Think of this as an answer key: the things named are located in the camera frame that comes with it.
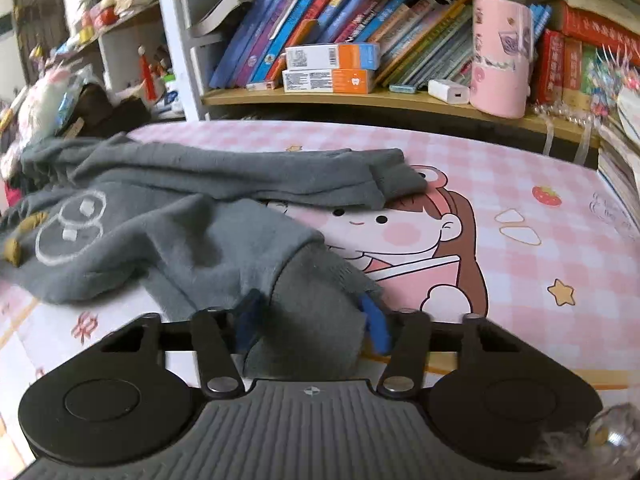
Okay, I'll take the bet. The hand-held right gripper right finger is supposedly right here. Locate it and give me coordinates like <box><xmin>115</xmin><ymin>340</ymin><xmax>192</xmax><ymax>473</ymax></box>
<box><xmin>359</xmin><ymin>294</ymin><xmax>536</xmax><ymax>398</ymax></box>

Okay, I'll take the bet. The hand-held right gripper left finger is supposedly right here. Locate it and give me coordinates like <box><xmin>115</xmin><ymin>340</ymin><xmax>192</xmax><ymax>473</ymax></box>
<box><xmin>100</xmin><ymin>290</ymin><xmax>263</xmax><ymax>398</ymax></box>

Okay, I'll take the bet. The grey knit sweater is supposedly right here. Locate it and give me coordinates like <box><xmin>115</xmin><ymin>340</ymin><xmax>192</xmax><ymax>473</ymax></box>
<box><xmin>0</xmin><ymin>132</ymin><xmax>428</xmax><ymax>378</ymax></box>

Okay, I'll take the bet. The pink checked cartoon table mat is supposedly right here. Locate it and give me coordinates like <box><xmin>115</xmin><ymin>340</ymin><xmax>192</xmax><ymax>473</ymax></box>
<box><xmin>0</xmin><ymin>120</ymin><xmax>640</xmax><ymax>480</ymax></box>

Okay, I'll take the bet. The white charger plug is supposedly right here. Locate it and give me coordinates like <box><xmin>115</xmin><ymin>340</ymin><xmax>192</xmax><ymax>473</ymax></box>
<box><xmin>427</xmin><ymin>78</ymin><xmax>472</xmax><ymax>106</ymax></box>

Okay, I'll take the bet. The orange and white carton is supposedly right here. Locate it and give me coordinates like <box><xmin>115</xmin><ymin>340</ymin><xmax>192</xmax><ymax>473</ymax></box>
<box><xmin>282</xmin><ymin>69</ymin><xmax>376</xmax><ymax>95</ymax></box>
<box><xmin>285</xmin><ymin>42</ymin><xmax>381</xmax><ymax>71</ymax></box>

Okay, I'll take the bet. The clear crystal ball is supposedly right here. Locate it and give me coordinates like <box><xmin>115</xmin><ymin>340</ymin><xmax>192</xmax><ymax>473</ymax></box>
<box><xmin>582</xmin><ymin>405</ymin><xmax>640</xmax><ymax>467</ymax></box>

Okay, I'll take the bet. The dark brown bag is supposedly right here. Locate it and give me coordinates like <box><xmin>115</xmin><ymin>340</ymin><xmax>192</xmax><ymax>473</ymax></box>
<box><xmin>74</xmin><ymin>84</ymin><xmax>153</xmax><ymax>137</ymax></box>

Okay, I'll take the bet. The stack of books and papers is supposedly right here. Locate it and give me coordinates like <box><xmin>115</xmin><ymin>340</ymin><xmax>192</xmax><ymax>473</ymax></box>
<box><xmin>596</xmin><ymin>85</ymin><xmax>640</xmax><ymax>226</ymax></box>

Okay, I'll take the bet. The pink cylindrical container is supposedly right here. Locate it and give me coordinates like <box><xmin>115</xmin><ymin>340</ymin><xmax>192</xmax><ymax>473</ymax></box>
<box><xmin>470</xmin><ymin>0</ymin><xmax>534</xmax><ymax>120</ymax></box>

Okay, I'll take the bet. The clear plastic bag with plush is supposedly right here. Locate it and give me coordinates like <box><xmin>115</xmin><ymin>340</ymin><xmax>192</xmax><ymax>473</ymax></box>
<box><xmin>17</xmin><ymin>66</ymin><xmax>101</xmax><ymax>138</ymax></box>

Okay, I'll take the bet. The white side shelf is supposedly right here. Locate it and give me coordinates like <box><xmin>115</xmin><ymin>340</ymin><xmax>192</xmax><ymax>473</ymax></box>
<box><xmin>60</xmin><ymin>0</ymin><xmax>187</xmax><ymax>122</ymax></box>

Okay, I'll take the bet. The row of colourful leaning books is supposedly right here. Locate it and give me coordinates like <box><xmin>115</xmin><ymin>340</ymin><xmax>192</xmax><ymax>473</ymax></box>
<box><xmin>207</xmin><ymin>0</ymin><xmax>481</xmax><ymax>92</ymax></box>

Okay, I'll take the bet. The red upright book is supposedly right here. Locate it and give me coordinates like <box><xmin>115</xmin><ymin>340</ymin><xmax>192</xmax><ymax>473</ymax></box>
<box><xmin>531</xmin><ymin>29</ymin><xmax>566</xmax><ymax>107</ymax></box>

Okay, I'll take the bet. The grey thick book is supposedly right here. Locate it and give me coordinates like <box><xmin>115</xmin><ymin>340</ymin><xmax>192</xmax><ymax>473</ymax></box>
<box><xmin>190</xmin><ymin>0</ymin><xmax>268</xmax><ymax>38</ymax></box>

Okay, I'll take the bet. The thick red lying book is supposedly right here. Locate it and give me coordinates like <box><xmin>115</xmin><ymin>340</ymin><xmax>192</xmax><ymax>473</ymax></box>
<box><xmin>557</xmin><ymin>0</ymin><xmax>640</xmax><ymax>67</ymax></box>

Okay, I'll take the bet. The wooden bookshelf with white frame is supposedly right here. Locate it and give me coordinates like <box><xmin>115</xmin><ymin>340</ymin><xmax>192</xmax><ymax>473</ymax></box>
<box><xmin>155</xmin><ymin>0</ymin><xmax>640</xmax><ymax>161</ymax></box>

